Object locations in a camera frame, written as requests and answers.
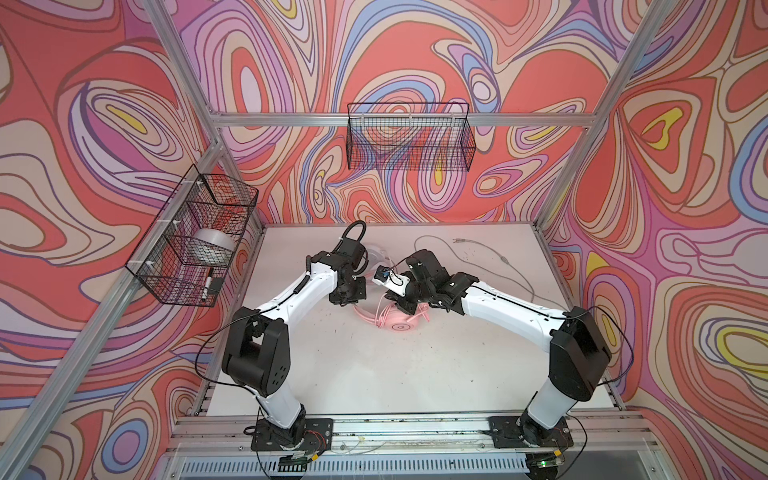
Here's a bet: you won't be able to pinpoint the pink cat-ear headphones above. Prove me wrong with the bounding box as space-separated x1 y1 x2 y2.
354 302 430 332

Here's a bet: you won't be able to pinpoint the white headphones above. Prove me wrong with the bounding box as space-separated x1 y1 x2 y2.
363 244 393 279

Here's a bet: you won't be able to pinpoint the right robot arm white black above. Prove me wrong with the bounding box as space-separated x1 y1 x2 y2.
377 272 612 430

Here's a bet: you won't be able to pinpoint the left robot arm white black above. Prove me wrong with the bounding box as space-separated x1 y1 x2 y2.
221 251 368 430

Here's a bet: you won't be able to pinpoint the black marker pen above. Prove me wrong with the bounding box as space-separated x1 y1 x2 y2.
201 267 214 301

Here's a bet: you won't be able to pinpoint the silver tape roll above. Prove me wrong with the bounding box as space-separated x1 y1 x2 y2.
189 228 236 264

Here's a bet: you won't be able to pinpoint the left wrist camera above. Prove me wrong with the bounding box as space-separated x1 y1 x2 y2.
333 220 369 276

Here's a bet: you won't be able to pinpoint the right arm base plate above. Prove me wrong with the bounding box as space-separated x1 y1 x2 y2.
482 414 574 451

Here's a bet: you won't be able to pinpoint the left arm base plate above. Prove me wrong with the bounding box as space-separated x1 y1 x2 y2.
244 417 334 453

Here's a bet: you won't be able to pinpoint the black wire basket back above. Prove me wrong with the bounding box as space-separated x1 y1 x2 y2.
346 100 477 172

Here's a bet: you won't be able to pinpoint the black wire basket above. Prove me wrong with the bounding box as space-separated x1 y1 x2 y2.
125 165 259 307
346 100 477 172

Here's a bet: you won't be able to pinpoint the black wire basket left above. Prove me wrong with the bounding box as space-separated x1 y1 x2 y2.
125 165 259 307

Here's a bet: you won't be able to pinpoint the aluminium front rail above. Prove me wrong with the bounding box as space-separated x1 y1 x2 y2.
166 410 661 455

